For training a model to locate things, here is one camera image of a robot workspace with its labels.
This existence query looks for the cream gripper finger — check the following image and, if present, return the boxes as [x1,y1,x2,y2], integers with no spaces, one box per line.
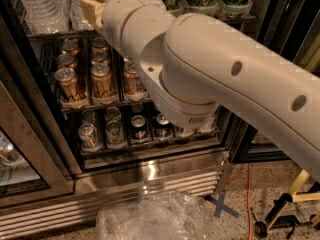
[79,0,108,29]

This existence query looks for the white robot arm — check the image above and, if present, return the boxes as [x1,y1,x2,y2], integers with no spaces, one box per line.
[80,0,320,181]

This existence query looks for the front middle gold can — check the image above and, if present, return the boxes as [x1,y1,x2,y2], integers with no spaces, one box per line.
[90,64,116,99]

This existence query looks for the gold can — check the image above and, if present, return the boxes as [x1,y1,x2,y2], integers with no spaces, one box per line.
[90,64,116,99]
[54,67,85,102]
[123,61,146,95]

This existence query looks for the front right gold can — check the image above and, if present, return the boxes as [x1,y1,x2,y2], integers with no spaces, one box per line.
[123,61,146,95]

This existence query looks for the front left gold can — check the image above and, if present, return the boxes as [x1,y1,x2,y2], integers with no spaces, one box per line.
[54,67,85,102]

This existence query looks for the silver can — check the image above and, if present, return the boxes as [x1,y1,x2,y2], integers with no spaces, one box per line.
[106,120,125,145]
[78,123,100,148]

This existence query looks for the stainless steel display fridge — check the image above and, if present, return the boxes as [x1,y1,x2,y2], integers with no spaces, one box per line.
[0,0,320,239]

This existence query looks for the left bottom silver can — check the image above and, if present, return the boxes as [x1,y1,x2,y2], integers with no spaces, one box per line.
[78,123,100,148]

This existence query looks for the left blue Pepsi can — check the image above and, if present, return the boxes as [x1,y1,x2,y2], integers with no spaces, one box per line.
[130,115,148,141]

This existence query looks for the blue pepsi can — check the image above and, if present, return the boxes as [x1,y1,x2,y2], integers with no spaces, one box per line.
[155,114,172,139]
[130,115,148,141]

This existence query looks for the right blue Pepsi can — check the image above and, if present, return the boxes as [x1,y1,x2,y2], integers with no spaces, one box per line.
[155,114,172,139]

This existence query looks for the left glass fridge door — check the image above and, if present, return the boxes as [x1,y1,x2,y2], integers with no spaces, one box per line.
[0,64,73,209]

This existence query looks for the glass fridge door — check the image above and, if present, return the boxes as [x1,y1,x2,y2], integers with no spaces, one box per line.
[0,64,73,209]
[228,0,320,164]

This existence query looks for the right glass fridge door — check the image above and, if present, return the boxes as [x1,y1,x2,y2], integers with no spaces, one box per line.
[228,0,320,164]

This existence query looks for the right clear water bottle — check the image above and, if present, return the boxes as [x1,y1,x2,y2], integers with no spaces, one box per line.
[70,0,92,31]

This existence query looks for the clear water bottle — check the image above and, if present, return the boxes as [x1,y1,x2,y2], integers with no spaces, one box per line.
[70,0,92,31]
[21,0,70,34]

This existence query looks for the left clear water bottle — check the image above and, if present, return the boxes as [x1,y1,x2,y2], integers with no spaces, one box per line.
[21,0,70,34]

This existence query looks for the clear plastic wrap bundle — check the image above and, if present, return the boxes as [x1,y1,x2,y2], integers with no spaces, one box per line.
[96,191,210,240]

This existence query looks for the orange cable on floor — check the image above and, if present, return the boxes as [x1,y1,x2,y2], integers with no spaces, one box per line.
[225,163,254,240]

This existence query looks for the yellow black stand frame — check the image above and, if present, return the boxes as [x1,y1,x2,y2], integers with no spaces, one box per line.
[254,170,320,240]

